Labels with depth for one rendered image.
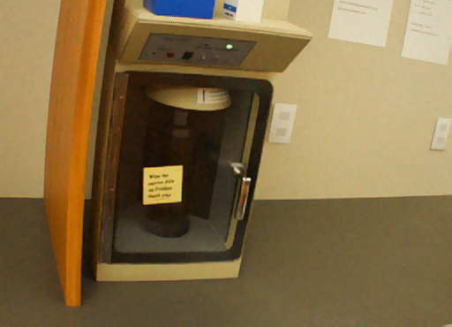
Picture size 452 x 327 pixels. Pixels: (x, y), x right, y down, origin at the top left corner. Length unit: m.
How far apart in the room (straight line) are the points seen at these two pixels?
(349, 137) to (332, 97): 0.15
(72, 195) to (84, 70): 0.23
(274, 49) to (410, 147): 1.03
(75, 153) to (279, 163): 0.88
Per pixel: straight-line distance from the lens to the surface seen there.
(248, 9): 1.08
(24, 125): 1.59
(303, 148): 1.83
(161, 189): 1.21
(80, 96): 1.03
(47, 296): 1.24
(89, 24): 1.00
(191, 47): 1.07
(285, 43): 1.10
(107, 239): 1.23
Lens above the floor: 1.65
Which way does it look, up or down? 20 degrees down
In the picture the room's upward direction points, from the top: 10 degrees clockwise
